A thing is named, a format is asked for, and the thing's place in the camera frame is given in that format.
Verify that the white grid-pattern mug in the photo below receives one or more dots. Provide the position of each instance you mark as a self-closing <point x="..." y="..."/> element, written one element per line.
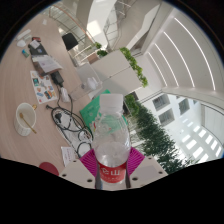
<point x="20" y="128"/>

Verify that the flat round red coaster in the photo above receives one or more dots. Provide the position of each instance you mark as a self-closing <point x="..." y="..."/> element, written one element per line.
<point x="49" y="168"/>

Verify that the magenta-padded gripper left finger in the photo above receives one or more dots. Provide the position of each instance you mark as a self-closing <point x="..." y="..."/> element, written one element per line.
<point x="76" y="172"/>

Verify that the black power adapter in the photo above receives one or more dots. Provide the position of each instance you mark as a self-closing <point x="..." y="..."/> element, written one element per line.
<point x="57" y="78"/>

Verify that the row of green plants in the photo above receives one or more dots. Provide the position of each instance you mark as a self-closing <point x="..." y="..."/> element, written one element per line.
<point x="156" y="140"/>

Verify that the open white booklet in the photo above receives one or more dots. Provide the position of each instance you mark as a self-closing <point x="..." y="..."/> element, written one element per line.
<point x="48" y="63"/>

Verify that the colourful sticker sheet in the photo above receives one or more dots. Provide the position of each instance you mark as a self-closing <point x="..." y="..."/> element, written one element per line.
<point x="43" y="87"/>

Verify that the white power strip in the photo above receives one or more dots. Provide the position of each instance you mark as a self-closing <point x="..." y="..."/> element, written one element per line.
<point x="24" y="34"/>

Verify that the black chair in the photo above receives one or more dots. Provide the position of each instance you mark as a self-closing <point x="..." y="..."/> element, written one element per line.
<point x="70" y="40"/>

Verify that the small white paper packet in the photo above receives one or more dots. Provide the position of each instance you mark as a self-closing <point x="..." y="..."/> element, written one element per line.
<point x="69" y="156"/>

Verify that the golden spoon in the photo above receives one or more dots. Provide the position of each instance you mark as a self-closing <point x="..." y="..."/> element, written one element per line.
<point x="27" y="122"/>

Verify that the white cabinet with plants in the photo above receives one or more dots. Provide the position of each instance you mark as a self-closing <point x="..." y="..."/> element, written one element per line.
<point x="116" y="71"/>

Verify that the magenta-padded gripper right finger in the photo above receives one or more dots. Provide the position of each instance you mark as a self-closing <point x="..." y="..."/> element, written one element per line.
<point x="149" y="171"/>

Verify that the white computer mouse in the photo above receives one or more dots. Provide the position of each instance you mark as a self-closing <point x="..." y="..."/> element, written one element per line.
<point x="21" y="43"/>

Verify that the ceiling light strips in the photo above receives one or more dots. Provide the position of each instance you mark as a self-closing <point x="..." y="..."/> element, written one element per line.
<point x="179" y="57"/>

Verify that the translucent white shaker bottle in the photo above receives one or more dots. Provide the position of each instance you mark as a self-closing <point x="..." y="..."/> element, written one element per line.
<point x="91" y="83"/>

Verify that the small teal marker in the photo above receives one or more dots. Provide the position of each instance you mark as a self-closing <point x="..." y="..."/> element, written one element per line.
<point x="25" y="53"/>

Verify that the potted green plants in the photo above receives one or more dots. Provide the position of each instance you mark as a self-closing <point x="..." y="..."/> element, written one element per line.
<point x="101" y="52"/>

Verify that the clear red-label water bottle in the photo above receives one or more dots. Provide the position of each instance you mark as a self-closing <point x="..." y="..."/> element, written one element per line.
<point x="111" y="156"/>

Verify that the green cat-print tote bag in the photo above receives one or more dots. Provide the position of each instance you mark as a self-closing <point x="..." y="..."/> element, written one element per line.
<point x="88" y="111"/>

